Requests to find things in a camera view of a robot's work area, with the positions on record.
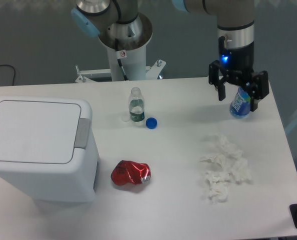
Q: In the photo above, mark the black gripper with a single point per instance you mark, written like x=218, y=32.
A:
x=235, y=66

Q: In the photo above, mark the white trash can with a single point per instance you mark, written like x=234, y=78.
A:
x=47, y=147

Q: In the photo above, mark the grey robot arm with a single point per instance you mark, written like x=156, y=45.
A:
x=235, y=18

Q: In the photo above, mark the crushed red can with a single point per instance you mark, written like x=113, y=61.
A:
x=130, y=172

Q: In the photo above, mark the blue labelled plastic bottle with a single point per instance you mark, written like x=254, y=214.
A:
x=240, y=107

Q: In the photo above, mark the crumpled white tissue pile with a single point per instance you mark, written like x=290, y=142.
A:
x=229, y=166

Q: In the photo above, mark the blue bottle cap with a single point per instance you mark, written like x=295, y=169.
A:
x=151, y=123

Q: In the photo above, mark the clear empty plastic bottle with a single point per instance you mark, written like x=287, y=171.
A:
x=136, y=107

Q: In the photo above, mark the white bottle cap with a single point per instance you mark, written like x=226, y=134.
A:
x=125, y=118

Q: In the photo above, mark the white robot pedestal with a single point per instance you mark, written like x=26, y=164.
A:
x=126, y=48

